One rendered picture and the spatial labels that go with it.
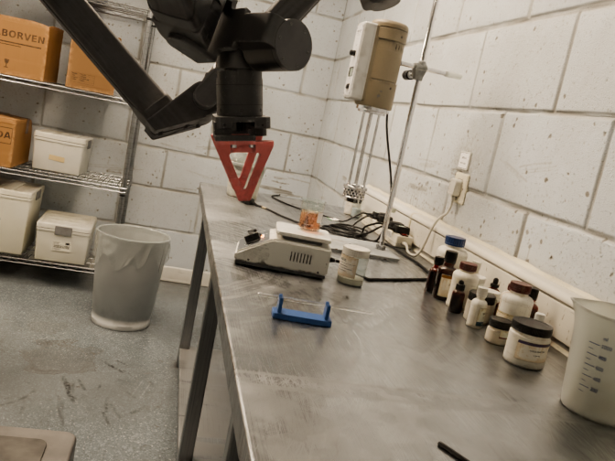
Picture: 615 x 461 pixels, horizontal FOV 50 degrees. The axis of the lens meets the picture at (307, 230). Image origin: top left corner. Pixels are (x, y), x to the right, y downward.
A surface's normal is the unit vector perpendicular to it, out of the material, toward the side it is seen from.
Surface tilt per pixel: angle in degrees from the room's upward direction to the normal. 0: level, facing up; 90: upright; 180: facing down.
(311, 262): 90
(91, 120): 90
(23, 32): 91
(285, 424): 0
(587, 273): 90
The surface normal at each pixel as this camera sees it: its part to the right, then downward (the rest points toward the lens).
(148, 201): 0.18, 0.20
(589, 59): -0.96, -0.16
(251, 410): 0.20, -0.97
